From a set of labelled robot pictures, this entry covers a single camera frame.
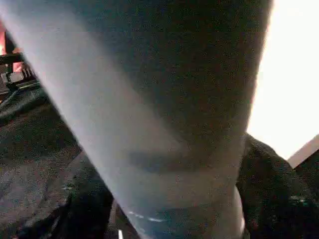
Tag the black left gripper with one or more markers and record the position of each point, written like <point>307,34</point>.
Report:
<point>17,74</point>

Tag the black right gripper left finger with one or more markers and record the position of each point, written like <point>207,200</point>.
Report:
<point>87,206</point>

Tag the black mat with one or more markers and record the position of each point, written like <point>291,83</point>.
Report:
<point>30,149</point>

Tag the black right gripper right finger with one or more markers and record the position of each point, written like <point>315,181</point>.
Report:
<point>274,199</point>

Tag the white plastic table leg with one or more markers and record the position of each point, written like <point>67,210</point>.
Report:
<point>149,99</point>

